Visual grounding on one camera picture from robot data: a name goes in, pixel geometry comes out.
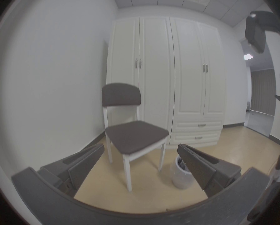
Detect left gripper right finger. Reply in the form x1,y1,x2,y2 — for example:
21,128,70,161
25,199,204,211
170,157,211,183
177,144,242,199

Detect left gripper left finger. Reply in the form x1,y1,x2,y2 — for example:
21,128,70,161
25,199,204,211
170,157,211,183
39,144,105,199

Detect crumpled black plastic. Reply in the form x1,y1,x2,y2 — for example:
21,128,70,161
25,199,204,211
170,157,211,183
177,158,190,173

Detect white trash bin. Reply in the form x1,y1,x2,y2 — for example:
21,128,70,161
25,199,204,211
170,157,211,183
170,156,197,189

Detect grey curtain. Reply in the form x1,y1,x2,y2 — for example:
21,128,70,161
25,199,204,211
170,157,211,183
251,69,276,116

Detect dark grey white-legged chair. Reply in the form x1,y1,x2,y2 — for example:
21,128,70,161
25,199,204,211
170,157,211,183
101,83,170,192

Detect white wardrobe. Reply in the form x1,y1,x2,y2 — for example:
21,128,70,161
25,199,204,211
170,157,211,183
106,17,227,149

